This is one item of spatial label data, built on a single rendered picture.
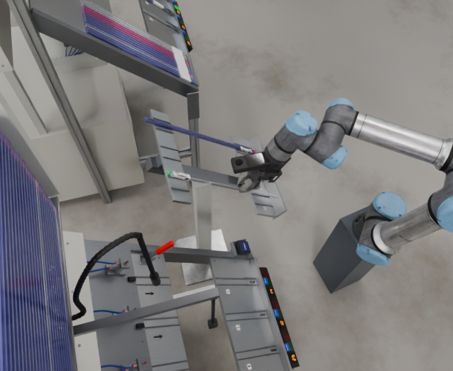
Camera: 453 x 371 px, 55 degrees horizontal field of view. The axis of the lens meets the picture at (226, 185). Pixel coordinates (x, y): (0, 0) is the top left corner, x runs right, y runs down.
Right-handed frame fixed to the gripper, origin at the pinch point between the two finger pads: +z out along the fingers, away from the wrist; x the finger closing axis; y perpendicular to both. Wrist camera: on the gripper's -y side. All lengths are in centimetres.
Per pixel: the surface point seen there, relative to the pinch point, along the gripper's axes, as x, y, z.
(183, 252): -18.8, -22.3, 6.1
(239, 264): -21.1, 1.2, 14.3
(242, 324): -40.7, -5.7, 12.3
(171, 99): 117, 36, 82
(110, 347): -44, -51, -8
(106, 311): -37, -52, -11
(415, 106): 73, 169, 17
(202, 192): 7.9, -3.9, 16.2
